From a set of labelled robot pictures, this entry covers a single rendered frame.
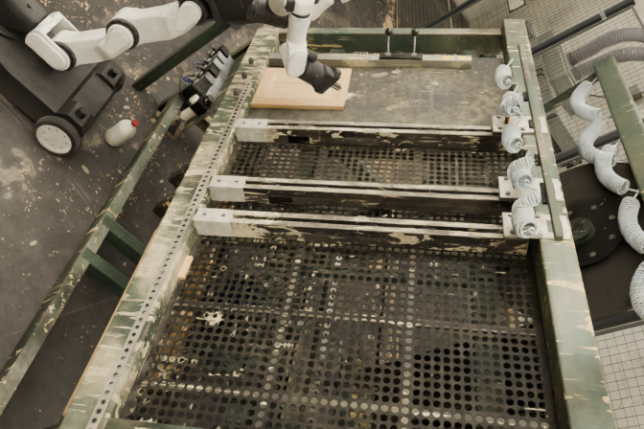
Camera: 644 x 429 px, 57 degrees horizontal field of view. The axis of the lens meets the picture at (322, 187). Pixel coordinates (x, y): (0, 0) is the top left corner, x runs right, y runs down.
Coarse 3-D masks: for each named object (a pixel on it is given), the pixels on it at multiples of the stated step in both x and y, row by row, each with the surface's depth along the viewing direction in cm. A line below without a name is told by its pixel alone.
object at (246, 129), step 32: (512, 96) 209; (256, 128) 234; (288, 128) 232; (320, 128) 230; (352, 128) 229; (384, 128) 228; (416, 128) 227; (448, 128) 225; (480, 128) 223; (544, 128) 214
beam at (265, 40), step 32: (256, 32) 302; (256, 64) 276; (224, 96) 257; (192, 160) 225; (224, 160) 226; (192, 192) 210; (160, 224) 199; (192, 224) 198; (160, 256) 188; (128, 288) 179; (128, 320) 170; (96, 352) 162; (96, 384) 155; (128, 384) 157; (64, 416) 149
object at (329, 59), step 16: (272, 64) 284; (336, 64) 279; (352, 64) 277; (368, 64) 276; (384, 64) 275; (400, 64) 274; (416, 64) 272; (432, 64) 271; (448, 64) 270; (464, 64) 269
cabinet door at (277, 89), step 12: (264, 72) 276; (276, 72) 276; (348, 72) 271; (264, 84) 268; (276, 84) 268; (288, 84) 267; (300, 84) 266; (348, 84) 263; (264, 96) 261; (276, 96) 260; (288, 96) 260; (300, 96) 259; (312, 96) 258; (324, 96) 258; (336, 96) 256; (300, 108) 254; (312, 108) 253; (324, 108) 252; (336, 108) 251
